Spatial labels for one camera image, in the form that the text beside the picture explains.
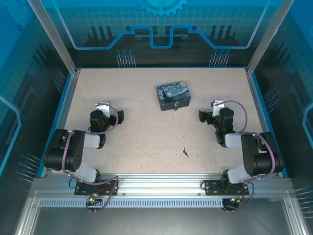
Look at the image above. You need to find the starry night print box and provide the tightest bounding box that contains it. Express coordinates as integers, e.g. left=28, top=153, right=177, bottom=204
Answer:
left=156, top=81, right=191, bottom=112

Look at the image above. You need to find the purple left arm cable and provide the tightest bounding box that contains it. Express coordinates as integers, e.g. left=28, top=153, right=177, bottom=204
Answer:
left=61, top=104, right=120, bottom=174

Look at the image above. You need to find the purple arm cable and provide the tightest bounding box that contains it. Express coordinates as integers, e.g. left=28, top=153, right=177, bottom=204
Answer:
left=221, top=100, right=276, bottom=182
left=61, top=104, right=120, bottom=174

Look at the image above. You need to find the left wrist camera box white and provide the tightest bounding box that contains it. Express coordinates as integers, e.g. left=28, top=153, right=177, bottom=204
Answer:
left=94, top=100, right=111, bottom=118

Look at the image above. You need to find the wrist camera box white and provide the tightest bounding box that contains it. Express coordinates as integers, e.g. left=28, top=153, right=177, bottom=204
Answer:
left=94, top=100, right=111, bottom=118
left=212, top=99, right=224, bottom=117

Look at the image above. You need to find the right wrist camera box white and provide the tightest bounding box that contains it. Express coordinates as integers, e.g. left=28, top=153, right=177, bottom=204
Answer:
left=212, top=99, right=224, bottom=117

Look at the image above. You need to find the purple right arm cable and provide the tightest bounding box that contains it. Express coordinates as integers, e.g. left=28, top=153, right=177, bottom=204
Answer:
left=221, top=100, right=276, bottom=182

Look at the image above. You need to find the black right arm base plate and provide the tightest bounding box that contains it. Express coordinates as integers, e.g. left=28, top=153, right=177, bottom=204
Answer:
left=203, top=180, right=249, bottom=196

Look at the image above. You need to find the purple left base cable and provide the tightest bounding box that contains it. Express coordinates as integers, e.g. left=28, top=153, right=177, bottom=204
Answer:
left=85, top=176, right=120, bottom=212

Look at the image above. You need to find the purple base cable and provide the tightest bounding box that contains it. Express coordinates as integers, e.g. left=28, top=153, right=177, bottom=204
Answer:
left=221, top=182, right=255, bottom=212
left=85, top=176, right=120, bottom=212

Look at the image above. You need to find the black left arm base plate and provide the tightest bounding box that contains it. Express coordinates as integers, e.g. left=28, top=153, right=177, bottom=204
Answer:
left=74, top=180, right=120, bottom=196

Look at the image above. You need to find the aluminium mounting rail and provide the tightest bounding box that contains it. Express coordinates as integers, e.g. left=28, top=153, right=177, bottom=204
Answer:
left=31, top=173, right=293, bottom=196

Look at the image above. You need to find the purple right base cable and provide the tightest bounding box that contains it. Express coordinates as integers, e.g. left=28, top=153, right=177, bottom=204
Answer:
left=221, top=182, right=255, bottom=212

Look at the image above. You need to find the slotted cable duct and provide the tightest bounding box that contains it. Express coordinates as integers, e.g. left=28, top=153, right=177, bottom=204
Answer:
left=39, top=198, right=227, bottom=206

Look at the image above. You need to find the aluminium frame post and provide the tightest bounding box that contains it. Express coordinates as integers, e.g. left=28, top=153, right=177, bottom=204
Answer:
left=246, top=0, right=294, bottom=75
left=27, top=0, right=80, bottom=74

